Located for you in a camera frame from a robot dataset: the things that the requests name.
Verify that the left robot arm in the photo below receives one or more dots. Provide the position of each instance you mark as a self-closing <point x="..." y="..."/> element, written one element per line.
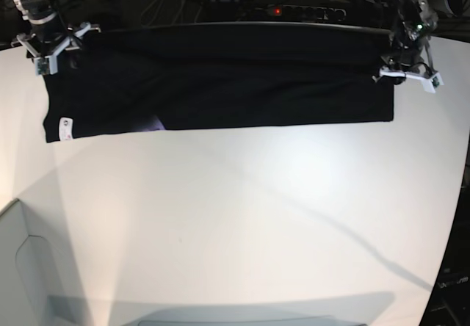
<point x="410" y="22"/>

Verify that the white garment label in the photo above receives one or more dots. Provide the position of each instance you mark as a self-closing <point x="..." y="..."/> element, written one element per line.
<point x="65" y="130"/>

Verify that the grey-white bin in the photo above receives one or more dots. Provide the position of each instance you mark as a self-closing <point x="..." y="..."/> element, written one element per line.
<point x="40" y="281"/>

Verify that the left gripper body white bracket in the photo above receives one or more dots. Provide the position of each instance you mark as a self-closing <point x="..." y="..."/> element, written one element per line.
<point x="415" y="63"/>

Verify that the black power strip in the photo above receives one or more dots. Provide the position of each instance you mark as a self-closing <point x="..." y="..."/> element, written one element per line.
<point x="297" y="13"/>

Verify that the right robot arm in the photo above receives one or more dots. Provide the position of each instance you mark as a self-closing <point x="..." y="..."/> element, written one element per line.
<point x="49" y="36"/>

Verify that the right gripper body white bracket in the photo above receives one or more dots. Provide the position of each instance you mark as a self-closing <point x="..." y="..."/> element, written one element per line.
<point x="45" y="54"/>

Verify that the black T-shirt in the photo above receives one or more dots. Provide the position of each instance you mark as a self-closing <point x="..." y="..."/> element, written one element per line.
<point x="213" y="76"/>

